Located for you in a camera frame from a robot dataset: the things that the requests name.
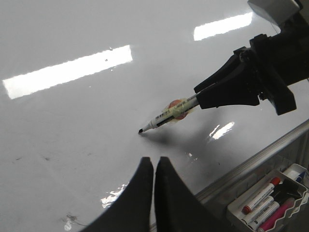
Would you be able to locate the white whiteboard with aluminium frame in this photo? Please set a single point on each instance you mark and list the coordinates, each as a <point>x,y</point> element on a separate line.
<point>79,78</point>

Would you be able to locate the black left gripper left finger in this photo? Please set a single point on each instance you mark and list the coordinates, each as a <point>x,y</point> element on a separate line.
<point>131,211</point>

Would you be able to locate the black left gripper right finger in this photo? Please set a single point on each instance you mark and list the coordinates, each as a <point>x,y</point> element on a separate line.
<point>176,208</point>

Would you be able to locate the red capped whiteboard marker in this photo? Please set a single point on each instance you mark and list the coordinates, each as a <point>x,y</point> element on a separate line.
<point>258,196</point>

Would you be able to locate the black whiteboard marker pen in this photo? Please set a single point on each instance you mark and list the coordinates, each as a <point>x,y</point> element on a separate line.
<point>167,116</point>

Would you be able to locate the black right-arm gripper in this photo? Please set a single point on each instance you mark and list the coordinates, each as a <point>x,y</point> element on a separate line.
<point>282,60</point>

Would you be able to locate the red round magnet with tape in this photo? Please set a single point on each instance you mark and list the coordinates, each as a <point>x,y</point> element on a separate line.
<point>177,107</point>

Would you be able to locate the pink highlighter pen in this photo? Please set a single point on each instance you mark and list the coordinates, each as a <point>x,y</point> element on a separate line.
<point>279,213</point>

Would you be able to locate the black capped whiteboard marker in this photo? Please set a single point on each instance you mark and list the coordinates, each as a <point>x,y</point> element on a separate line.
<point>261,213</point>

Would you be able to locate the white plastic marker tray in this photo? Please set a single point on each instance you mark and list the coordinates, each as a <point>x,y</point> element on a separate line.
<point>287,188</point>

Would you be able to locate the white bottle with blue label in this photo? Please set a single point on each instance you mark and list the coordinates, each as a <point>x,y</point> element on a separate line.
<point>296,175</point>

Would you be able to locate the grey robot arm link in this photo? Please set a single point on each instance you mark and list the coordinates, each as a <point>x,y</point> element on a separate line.
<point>275,11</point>

